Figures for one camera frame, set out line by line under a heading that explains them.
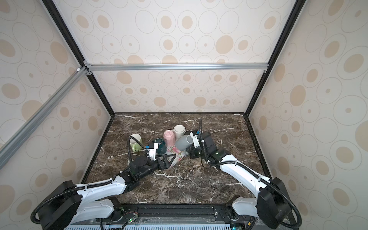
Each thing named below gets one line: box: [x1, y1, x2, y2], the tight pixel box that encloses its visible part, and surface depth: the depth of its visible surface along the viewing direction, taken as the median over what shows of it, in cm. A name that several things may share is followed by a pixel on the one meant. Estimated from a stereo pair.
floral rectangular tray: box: [165, 145, 189, 168], surface depth 99 cm
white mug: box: [173, 124, 186, 140], surface depth 102 cm
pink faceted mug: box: [163, 129, 176, 147], surface depth 96 cm
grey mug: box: [175, 135, 194, 151], surface depth 79 cm
